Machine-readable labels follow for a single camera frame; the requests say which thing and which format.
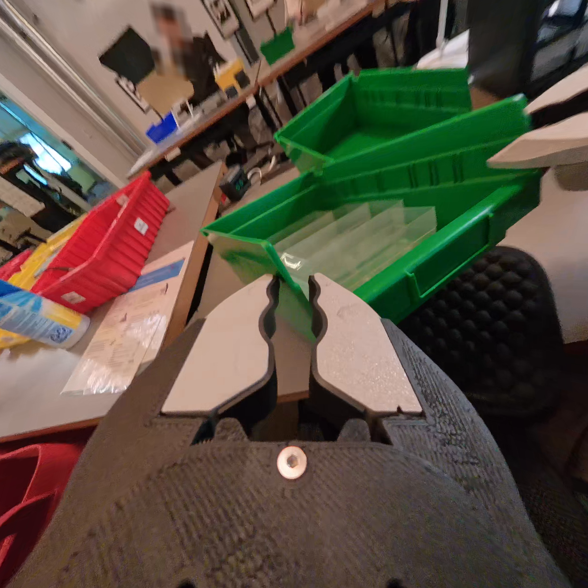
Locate white stand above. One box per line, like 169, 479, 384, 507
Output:
416, 0, 470, 70

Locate wooden work table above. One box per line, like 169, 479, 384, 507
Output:
129, 0, 386, 180

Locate black device with green display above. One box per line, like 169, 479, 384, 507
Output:
220, 165, 252, 202

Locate black square panel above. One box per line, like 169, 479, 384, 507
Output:
99, 27, 155, 85

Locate yellow black box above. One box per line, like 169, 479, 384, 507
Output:
215, 59, 251, 93

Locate red ribbed labelled tray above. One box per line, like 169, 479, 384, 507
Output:
30, 171, 171, 315

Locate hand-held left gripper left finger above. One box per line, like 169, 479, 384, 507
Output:
161, 276, 281, 416

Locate pale desk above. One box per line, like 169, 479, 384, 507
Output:
186, 64, 588, 405

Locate blue plastic bin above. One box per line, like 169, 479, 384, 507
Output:
146, 111, 179, 144

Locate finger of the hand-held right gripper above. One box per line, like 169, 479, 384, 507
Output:
524, 69, 588, 115
487, 112, 588, 171

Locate paper with blue tape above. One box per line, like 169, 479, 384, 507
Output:
61, 257, 187, 397

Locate small green hanging bin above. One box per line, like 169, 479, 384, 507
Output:
259, 27, 296, 65

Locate cardboard box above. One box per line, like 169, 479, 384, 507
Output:
138, 73, 196, 115

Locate red floor object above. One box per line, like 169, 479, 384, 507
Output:
0, 441, 85, 584

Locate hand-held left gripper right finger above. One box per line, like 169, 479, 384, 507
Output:
309, 273, 423, 417

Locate red plastic tray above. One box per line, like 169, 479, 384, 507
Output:
0, 248, 33, 281

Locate green plastic bin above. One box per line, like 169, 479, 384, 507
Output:
275, 66, 474, 174
200, 94, 544, 343

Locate yellow plastic tray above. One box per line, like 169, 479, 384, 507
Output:
0, 216, 88, 350

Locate white blue wipes canister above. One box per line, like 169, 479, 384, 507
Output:
0, 279, 91, 350

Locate black white framed sign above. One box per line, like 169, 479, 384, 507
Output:
115, 76, 151, 114

